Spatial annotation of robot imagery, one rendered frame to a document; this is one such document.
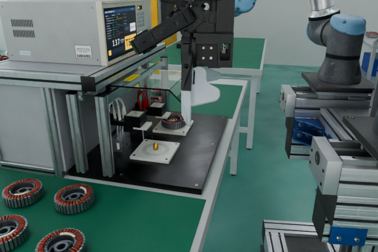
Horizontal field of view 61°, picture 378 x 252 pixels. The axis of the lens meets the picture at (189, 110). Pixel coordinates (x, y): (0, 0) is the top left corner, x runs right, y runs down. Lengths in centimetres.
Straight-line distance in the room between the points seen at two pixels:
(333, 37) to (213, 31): 80
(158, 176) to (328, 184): 54
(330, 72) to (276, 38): 515
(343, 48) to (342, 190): 58
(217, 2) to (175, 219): 63
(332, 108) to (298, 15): 516
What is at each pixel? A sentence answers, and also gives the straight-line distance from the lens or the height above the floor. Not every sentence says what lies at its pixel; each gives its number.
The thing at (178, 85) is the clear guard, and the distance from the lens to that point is 106.
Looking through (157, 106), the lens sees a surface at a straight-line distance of 142.
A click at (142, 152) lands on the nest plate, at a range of 122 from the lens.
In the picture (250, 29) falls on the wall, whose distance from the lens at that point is 640.
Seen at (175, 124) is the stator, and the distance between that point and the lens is 139.
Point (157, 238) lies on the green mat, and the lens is 89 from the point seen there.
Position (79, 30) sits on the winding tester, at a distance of 113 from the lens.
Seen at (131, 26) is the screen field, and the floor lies 122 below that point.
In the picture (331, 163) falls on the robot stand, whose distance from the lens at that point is 80.
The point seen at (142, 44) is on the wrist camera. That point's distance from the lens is 53.
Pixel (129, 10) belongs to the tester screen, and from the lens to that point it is 126.
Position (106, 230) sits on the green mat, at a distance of 94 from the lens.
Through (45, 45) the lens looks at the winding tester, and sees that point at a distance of 122.
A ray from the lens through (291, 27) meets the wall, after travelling 639.
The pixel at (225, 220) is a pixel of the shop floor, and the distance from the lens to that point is 213.
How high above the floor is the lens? 135
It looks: 21 degrees down
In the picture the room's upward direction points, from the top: straight up
